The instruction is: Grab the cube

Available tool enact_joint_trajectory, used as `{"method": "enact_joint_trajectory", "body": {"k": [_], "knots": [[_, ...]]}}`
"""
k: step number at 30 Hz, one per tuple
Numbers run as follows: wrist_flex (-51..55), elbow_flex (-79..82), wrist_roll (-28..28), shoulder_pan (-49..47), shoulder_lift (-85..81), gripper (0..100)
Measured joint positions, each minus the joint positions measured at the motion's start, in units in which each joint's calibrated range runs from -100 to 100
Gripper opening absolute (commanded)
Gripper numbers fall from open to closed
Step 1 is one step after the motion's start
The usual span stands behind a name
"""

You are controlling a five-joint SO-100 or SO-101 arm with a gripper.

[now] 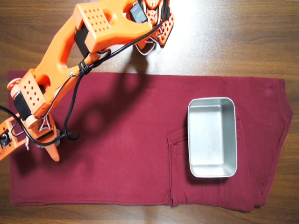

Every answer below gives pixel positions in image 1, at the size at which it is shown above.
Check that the rectangular metal tray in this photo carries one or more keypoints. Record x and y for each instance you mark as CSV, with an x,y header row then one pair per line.
x,y
211,133

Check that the black zip tie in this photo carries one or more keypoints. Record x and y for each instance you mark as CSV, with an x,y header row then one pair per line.
x,y
83,68

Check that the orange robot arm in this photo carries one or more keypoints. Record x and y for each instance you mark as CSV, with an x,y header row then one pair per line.
x,y
58,53

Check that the maroon cloth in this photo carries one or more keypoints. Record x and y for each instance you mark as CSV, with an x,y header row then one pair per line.
x,y
128,151

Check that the orange robot base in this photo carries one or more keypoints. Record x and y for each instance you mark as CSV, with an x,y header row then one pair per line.
x,y
166,28

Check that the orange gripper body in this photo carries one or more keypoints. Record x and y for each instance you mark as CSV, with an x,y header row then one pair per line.
x,y
46,136

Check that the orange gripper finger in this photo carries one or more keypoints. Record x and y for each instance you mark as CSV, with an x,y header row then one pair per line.
x,y
53,152

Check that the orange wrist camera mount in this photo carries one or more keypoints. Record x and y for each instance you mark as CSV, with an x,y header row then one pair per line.
x,y
18,141

